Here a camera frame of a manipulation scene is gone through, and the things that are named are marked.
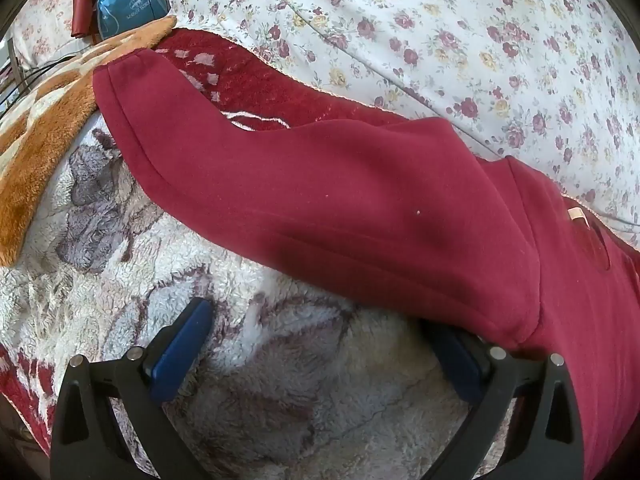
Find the black cable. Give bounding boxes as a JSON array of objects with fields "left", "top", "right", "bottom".
[{"left": 0, "top": 53, "right": 96, "bottom": 106}]

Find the pale floral bed sheet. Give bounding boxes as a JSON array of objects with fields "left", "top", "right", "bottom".
[{"left": 10, "top": 0, "right": 101, "bottom": 75}]

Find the blue plastic bag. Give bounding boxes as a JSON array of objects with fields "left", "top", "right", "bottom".
[{"left": 96, "top": 0, "right": 169, "bottom": 41}]

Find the orange plush blanket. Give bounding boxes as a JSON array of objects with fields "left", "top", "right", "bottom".
[{"left": 0, "top": 16, "right": 178, "bottom": 268}]

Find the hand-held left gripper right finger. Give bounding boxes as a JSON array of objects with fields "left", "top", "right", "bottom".
[{"left": 420, "top": 319, "right": 586, "bottom": 480}]

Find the dark red sweatshirt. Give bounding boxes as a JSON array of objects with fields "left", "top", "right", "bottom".
[{"left": 93, "top": 49, "right": 640, "bottom": 480}]

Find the white floral quilt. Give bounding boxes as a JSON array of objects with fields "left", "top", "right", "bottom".
[{"left": 167, "top": 0, "right": 640, "bottom": 252}]

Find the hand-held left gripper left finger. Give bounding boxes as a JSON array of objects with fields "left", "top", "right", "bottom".
[{"left": 49, "top": 297, "right": 215, "bottom": 480}]

